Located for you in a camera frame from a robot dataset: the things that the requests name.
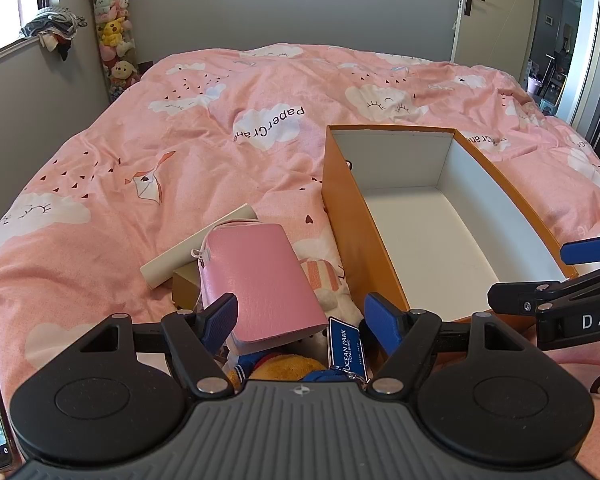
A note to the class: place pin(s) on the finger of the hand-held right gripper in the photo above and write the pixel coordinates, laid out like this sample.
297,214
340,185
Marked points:
520,296
587,250

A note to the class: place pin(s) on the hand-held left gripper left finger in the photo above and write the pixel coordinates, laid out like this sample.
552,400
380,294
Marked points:
220,316

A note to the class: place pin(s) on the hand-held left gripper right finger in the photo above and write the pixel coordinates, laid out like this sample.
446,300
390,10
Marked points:
383,318

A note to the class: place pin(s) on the pink zip pouch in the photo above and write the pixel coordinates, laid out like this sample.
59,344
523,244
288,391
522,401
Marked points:
265,280

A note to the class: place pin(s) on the white dog plush toy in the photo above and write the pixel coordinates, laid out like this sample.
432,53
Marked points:
325,280

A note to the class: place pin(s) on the red panda plush toy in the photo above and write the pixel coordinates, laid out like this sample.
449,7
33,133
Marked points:
285,367

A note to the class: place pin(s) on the orange cardboard box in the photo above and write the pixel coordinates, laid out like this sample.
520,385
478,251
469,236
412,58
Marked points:
430,230

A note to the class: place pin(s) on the small brown cardboard box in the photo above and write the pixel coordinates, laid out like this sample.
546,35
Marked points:
184,287

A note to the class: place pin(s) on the white paper tube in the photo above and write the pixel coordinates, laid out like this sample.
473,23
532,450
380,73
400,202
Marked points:
179,255

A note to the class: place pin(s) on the pink cloud printed blanket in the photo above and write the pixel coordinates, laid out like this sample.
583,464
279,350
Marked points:
179,185

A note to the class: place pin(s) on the white sliding door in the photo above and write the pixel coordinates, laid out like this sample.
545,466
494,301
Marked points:
587,60

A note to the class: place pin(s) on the clear tube of plush toys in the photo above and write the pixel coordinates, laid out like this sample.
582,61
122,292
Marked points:
113,35

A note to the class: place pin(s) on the pile of clothes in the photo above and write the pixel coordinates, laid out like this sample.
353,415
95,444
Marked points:
52,25

